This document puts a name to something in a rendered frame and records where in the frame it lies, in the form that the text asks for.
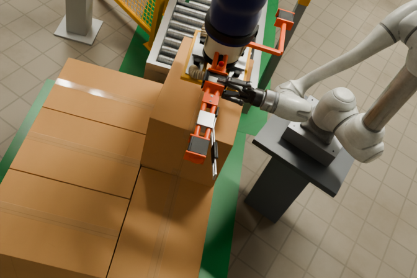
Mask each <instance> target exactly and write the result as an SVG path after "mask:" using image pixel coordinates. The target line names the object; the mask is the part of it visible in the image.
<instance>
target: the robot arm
mask: <svg viewBox="0 0 417 278"><path fill-rule="evenodd" d="M398 41H401V42H403V43H404V44H405V45H406V46H407V47H408V48H409V49H408V53H407V56H406V60H405V65H404V66H403V67H402V69H401V70H400V71H399V72H398V73H397V75H396V76H395V77H394V78H393V79H392V81H391V82H390V83H389V85H388V86H387V87H386V88H385V89H384V91H383V92H382V93H381V95H379V97H378V98H377V100H376V101H375V102H374V103H373V104H372V105H371V107H370V108H369V109H368V111H367V112H366V113H361V114H359V112H358V109H357V107H356V104H357V103H356V98H355V96H354V94H353V93H352V92H351V91H350V90H349V89H347V88H345V87H337V88H335V89H332V90H330V91H328V92H327V93H326V94H325V95H324V96H323V97H322V98H321V99H320V101H319V102H318V103H317V105H316V106H314V108H313V110H312V105H311V104H310V103H309V102H308V101H306V100H305V99H304V98H305V93H306V91H307V90H308V89H309V88H310V87H311V86H313V85H314V84H316V83H317V82H319V81H321V80H323V79H326V78H329V77H330V76H332V75H335V74H337V73H340V72H342V71H344V70H346V69H348V68H351V67H353V66H355V65H357V64H358V63H360V62H362V61H364V60H366V59H367V58H369V57H371V56H372V55H374V54H376V53H378V52H380V51H382V50H383V49H385V48H387V47H390V46H392V45H393V44H395V43H397V42H398ZM208 81H210V82H213V83H217V84H220V85H223V86H224V85H226V86H228V87H230V88H232V89H234V90H237V91H238V92H236V91H229V90H225V93H224V95H222V96H221V98H222V99H225V100H228V101H231V102H234V103H236V104H238V105H240V106H243V104H244V103H250V104H251V105H253V106H255V107H259V106H260V110H263V111H266V112H269V113H272V114H275V115H276V116H278V117H280V118H282V119H286V120H289V121H293V122H301V124H300V126H301V127H302V128H304V129H306V130H308V131H309V132H310V133H312V134H314V135H315V136H316V137H318V138H319V139H320V140H322V141H323V142H324V143H325V144H326V145H330V143H331V141H332V139H333V137H334V136H336V138H337V139H338V141H339V142H340V144H341V145H342V146H343V147H344V149H345V150H346V151H347V152H348V153H349V154H350V155H351V156H352V157H353V158H354V159H356V160H358V161H359V162H361V163H366V164H367V163H370V162H372V161H374V160H375V159H377V158H379V157H380V156H382V154H383V151H384V143H383V141H382V140H383V136H384V135H385V125H386V124H387V123H388V122H389V121H390V119H391V118H392V117H393V116H394V115H395V114H396V113H397V112H398V111H399V110H400V109H401V107H402V106H403V105H404V104H405V103H406V102H407V101H408V100H409V99H410V98H411V96H412V95H413V94H414V93H415V92H416V91H417V0H412V1H410V2H408V3H406V4H404V5H402V6H400V7H399V8H397V9H395V10H394V11H393V12H391V13H390V14H389V15H388V16H387V17H386V18H384V20H382V21H381V22H380V23H379V24H378V25H377V26H376V27H375V28H374V29H373V31H371V33H370V34H369V35H368V36H366V38H365V39H363V41H362V42H361V43H360V44H358V45H357V46H356V47H354V48H353V49H352V50H350V51H349V52H347V53H345V54H343V55H341V56H340V57H338V58H336V59H334V60H332V61H330V62H329V63H327V64H325V65H323V66H321V67H319V68H317V69H315V70H313V71H311V72H310V73H308V74H306V75H305V76H303V77H301V78H300V79H297V80H289V81H287V82H285V83H282V84H280V85H278V86H277V87H276V88H275V89H274V91H271V90H268V89H266V90H265V91H264V90H263V89H259V88H256V89H255V88H253V87H252V81H243V80H240V79H236V78H232V77H228V78H226V79H222V78H215V77H213V76H209V77H208Z"/></svg>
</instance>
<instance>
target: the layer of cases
mask: <svg viewBox="0 0 417 278"><path fill-rule="evenodd" d="M162 87H163V84H161V83H157V82H154V81H150V80H147V79H143V78H139V77H137V76H132V75H130V74H126V73H122V72H119V71H115V70H112V69H108V68H104V67H101V66H97V65H93V64H90V63H86V62H83V61H79V60H75V59H72V58H68V59H67V61H66V63H65V65H64V67H63V69H62V71H61V73H60V74H59V76H58V78H57V80H56V82H55V83H54V85H53V87H52V89H51V91H50V93H49V95H48V97H47V99H46V100H45V102H44V104H43V106H42V108H41V109H40V112H39V113H38V115H37V117H36V119H35V121H34V123H33V124H32V126H31V128H30V130H29V132H28V134H27V136H26V138H25V140H24V141H23V143H22V145H21V147H20V148H19V150H18V152H17V154H16V157H15V158H14V160H13V162H12V164H11V165H10V167H9V168H10V169H8V171H7V173H6V175H5V176H4V179H3V180H2V182H1V184H0V278H199V271H200V264H201V260H202V253H203V249H204V243H205V236H206V232H207V225H208V220H209V214H210V207H211V203H212V196H213V190H214V185H215V184H214V185H213V187H209V186H205V185H203V184H199V183H197V182H194V181H190V180H188V179H184V178H182V177H179V176H175V175H173V174H170V173H166V172H164V171H160V170H158V169H155V168H151V167H149V166H145V165H143V164H140V160H141V154H142V151H143V145H144V142H145V136H146V131H147V127H148V121H149V118H150V115H151V112H152V110H153V107H154V106H155V103H156V101H157V98H158V96H159V94H160V92H161V89H162Z"/></svg>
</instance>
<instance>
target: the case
mask: <svg viewBox="0 0 417 278"><path fill-rule="evenodd" d="M191 43H192V38H189V37H184V38H183V40H182V43H181V45H180V47H179V49H178V52H177V54H176V57H175V59H174V61H173V64H172V66H171V69H170V70H169V73H168V75H167V78H166V80H165V82H164V84H163V87H162V89H161V92H160V94H159V96H158V98H157V101H156V103H155V106H154V107H153V110H152V112H151V115H150V118H149V121H148V127H147V131H146V136H145V142H144V145H143V151H142V154H141V160H140V164H143V165H145V166H149V167H151V168H155V169H158V170H160V171H164V172H166V173H170V174H173V175H175V176H179V177H182V178H184V179H188V180H190V181H194V182H197V183H199V184H203V185H205V186H209V187H213V185H214V184H215V181H216V180H217V177H218V175H219V174H220V171H221V170H222V167H223V165H224V164H225V161H226V159H227V157H228V155H229V153H230V151H231V149H232V147H233V144H234V141H235V137H236V132H237V129H238V124H239V121H240V117H241V112H242V109H243V106H240V105H238V104H236V103H234V102H231V101H228V100H225V99H222V98H221V96H219V100H218V105H217V107H219V111H218V116H217V119H216V122H215V127H214V129H215V142H217V145H218V159H216V164H217V175H216V177H215V180H213V179H212V178H213V177H212V162H211V137H210V142H209V145H208V150H207V155H206V158H205V161H204V163H203V164H195V163H193V162H191V161H188V160H186V159H183V158H184V155H185V152H186V150H187V149H188V146H189V143H188V140H189V137H190V134H194V129H195V123H196V121H197V116H198V114H199V111H200V107H201V103H202V99H203V96H204V91H202V89H201V85H198V84H195V83H191V82H188V81H185V80H181V74H182V71H183V68H184V64H185V62H186V58H187V55H188V52H189V49H190V46H191ZM253 65H254V60H252V59H250V60H249V66H248V73H247V77H246V81H249V80H250V77H251V72H252V69H253Z"/></svg>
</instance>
